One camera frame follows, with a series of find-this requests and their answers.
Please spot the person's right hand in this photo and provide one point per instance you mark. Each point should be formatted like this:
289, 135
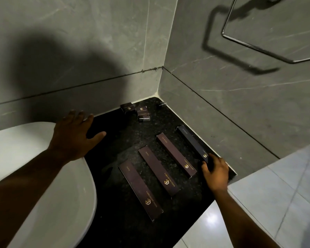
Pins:
218, 175

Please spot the small dark bottle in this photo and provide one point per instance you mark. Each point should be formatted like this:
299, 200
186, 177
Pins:
144, 118

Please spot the white sink basin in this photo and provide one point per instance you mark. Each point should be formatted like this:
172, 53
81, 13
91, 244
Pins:
54, 193

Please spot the long dark blue box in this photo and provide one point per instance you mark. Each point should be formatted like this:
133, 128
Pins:
193, 144

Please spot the small brown box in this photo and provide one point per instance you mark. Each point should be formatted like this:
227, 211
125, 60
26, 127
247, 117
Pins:
141, 110
127, 107

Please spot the long brown box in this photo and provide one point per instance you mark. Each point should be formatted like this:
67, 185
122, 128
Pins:
159, 170
177, 156
140, 191

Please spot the person's right thumb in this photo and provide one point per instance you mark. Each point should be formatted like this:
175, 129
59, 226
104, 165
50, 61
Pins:
205, 169

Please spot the person's left forearm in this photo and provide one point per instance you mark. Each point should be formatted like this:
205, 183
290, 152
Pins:
20, 196

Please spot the person's left middle finger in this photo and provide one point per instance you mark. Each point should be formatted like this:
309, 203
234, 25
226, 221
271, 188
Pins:
80, 117

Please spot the person's left hand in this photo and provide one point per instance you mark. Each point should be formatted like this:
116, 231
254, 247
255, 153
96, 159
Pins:
68, 138

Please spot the person's right forearm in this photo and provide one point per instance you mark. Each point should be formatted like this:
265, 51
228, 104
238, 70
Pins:
241, 222

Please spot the person's left thumb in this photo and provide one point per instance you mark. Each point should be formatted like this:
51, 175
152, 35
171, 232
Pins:
97, 137

